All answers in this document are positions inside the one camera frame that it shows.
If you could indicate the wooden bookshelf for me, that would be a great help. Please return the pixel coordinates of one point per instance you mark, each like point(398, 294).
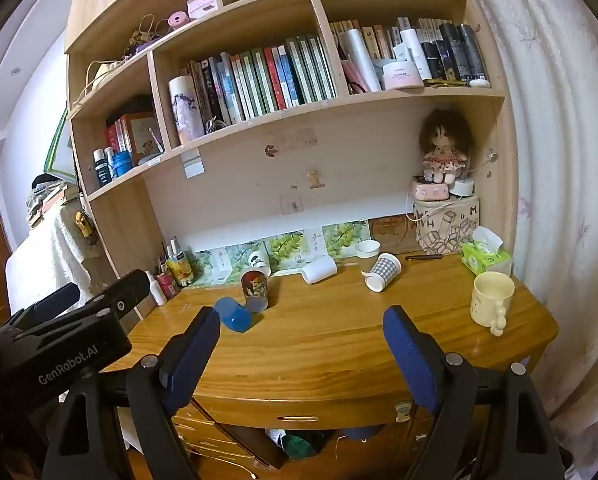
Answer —
point(359, 125)

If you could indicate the green framed picture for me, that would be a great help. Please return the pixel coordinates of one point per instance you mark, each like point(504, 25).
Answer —
point(61, 145)

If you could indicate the white round device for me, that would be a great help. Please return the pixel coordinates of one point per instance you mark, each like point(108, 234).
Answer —
point(463, 187)

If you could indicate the white paper cup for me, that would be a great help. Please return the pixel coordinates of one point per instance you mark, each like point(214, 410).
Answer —
point(367, 250)

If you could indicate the red books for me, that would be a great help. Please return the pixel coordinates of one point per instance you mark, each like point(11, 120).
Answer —
point(118, 135)

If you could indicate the clear spray bottle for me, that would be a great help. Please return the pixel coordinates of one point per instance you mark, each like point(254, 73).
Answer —
point(175, 246)

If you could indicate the green cloth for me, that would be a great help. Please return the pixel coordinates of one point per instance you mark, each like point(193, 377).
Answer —
point(304, 442)

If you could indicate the white floral thermos bottle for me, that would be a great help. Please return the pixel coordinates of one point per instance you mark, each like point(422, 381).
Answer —
point(186, 110)

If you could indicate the wooden desk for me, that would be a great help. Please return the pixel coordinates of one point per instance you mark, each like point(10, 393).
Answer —
point(304, 355)

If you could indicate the row of books with pale spines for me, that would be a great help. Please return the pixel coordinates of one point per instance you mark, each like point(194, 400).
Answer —
point(379, 35)

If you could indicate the clear wall hook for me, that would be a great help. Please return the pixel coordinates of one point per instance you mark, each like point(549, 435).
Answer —
point(293, 203)

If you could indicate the red printed paper cup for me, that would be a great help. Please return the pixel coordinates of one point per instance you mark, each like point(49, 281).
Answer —
point(255, 290)

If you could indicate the blue plastic cup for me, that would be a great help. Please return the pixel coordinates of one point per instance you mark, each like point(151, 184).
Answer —
point(234, 314)

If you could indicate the pile of books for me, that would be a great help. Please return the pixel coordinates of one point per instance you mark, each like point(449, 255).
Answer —
point(49, 197)

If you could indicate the pink mini drawer box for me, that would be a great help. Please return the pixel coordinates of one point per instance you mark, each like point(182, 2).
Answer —
point(201, 2)

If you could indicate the grey checkered paper cup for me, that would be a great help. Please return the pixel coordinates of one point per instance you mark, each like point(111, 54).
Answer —
point(383, 271)

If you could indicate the dark pen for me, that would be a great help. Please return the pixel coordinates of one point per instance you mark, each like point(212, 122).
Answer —
point(424, 257)

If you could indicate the green tissue pack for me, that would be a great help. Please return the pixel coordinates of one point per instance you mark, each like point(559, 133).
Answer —
point(486, 256)

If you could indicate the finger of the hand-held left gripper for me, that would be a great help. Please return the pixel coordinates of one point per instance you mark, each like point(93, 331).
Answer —
point(54, 302)
point(124, 290)

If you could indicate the pink tape roll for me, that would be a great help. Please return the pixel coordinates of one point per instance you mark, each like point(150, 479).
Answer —
point(178, 19)

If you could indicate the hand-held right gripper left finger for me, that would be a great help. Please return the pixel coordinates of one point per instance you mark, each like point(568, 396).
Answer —
point(194, 355)

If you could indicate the white cup with black print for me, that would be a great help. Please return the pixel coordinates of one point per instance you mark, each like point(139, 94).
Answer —
point(258, 260)

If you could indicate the dark small bottle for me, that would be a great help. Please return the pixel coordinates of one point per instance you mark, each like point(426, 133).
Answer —
point(100, 167)

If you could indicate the black spray can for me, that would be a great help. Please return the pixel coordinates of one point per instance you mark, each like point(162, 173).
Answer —
point(449, 50)
point(474, 50)

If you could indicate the dried flower basket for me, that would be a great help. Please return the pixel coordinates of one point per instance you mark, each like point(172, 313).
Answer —
point(144, 40)

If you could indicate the cream ceramic mug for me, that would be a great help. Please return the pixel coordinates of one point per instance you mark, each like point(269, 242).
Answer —
point(491, 305)

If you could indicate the white cloth cover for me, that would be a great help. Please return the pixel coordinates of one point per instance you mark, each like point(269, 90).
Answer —
point(44, 260)

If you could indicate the white lotion bottle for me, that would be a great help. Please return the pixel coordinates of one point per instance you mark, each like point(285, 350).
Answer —
point(156, 287)

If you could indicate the white tube bottle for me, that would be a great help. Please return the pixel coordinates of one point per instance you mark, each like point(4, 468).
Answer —
point(414, 50)

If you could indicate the row of green and blue books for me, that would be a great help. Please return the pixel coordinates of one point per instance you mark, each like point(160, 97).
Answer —
point(264, 80)

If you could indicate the patterned cardboard box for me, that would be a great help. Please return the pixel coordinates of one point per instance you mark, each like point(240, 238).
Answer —
point(447, 230)

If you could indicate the white small bottle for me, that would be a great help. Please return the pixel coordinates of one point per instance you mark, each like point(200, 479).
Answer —
point(110, 157)

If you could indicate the white curtain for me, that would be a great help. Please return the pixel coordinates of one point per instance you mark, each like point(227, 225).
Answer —
point(559, 160)

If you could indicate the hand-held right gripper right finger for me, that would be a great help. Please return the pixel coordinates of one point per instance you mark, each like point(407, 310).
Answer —
point(413, 360)

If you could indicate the cartoon printed box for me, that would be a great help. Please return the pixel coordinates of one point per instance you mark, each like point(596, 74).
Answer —
point(146, 136)

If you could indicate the beige cloth bag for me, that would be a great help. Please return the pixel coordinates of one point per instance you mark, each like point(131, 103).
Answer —
point(99, 72)

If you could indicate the orange print bottle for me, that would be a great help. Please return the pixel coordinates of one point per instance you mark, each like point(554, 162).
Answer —
point(181, 267)

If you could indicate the yellow toy figure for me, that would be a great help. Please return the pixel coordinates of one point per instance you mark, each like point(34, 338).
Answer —
point(82, 222)

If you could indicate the curly-haired rag doll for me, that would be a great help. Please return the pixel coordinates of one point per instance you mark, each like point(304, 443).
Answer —
point(444, 145)

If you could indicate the blue jar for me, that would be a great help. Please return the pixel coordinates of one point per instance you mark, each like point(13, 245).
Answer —
point(122, 162)

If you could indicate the plain white cup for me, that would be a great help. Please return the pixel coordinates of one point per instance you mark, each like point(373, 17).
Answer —
point(319, 270)

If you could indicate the small white case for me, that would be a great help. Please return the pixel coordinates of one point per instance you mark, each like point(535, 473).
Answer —
point(480, 82)

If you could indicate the pink small device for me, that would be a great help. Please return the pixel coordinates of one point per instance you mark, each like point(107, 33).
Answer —
point(431, 191)

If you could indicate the white plastic roll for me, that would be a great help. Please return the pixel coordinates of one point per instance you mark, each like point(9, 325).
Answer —
point(364, 57)

